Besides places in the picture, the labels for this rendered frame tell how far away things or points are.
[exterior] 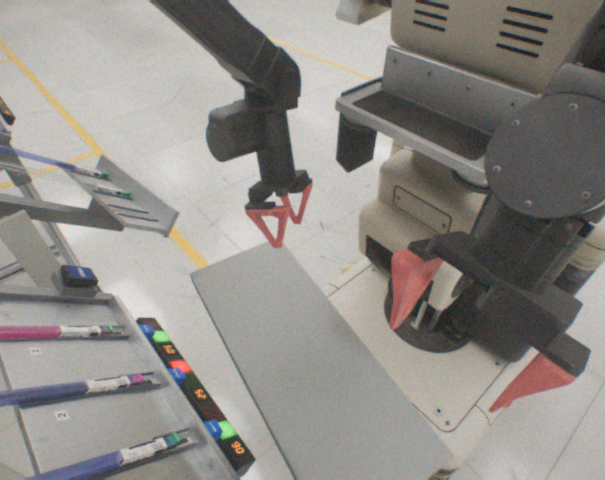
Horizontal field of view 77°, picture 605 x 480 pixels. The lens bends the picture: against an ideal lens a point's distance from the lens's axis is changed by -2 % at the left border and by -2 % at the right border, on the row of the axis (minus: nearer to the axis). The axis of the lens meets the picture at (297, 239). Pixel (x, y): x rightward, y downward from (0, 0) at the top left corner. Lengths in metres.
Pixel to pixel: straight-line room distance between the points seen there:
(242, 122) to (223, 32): 0.12
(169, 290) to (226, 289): 0.84
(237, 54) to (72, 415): 0.48
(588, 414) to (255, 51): 1.51
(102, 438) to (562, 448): 1.35
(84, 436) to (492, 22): 0.68
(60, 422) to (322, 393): 0.42
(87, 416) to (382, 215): 0.57
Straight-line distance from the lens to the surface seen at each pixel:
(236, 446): 0.67
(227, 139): 0.53
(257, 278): 0.90
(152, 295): 1.72
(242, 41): 0.52
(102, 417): 0.58
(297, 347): 0.79
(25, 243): 0.93
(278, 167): 0.59
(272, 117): 0.58
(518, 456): 1.50
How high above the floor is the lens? 1.29
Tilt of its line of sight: 45 degrees down
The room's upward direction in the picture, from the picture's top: straight up
